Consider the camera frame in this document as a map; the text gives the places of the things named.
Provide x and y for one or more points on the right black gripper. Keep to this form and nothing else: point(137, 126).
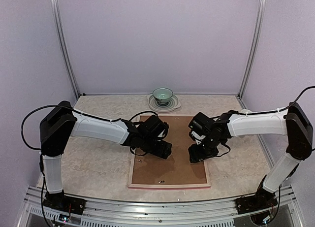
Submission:
point(196, 154)

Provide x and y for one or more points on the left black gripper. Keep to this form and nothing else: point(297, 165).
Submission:
point(163, 151)

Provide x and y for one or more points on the brown backing board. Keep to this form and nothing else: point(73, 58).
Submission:
point(169, 163)

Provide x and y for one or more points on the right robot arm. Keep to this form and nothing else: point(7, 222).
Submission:
point(290, 121)

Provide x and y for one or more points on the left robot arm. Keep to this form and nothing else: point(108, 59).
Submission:
point(64, 122)

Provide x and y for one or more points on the striped ceramic plate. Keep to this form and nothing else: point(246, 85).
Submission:
point(170, 106)

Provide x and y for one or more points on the green ceramic bowl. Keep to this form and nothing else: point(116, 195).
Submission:
point(162, 95)

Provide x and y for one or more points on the light blue mug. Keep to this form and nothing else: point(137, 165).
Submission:
point(245, 111)

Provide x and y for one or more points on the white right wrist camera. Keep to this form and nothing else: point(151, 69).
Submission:
point(195, 137)

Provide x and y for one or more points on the pink wooden picture frame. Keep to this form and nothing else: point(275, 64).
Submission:
point(169, 186)

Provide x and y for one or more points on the aluminium front rail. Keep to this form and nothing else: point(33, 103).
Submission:
point(113, 213)

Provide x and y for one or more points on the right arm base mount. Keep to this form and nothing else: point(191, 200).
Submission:
point(262, 199)

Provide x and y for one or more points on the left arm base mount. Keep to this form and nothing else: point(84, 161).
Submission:
point(62, 202)

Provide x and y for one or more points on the right aluminium corner post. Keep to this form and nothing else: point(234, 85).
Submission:
point(253, 47)

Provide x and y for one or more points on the aluminium corner post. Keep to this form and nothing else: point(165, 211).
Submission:
point(63, 46)
point(253, 47)

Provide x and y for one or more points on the left aluminium corner post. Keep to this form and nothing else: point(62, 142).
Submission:
point(63, 46)

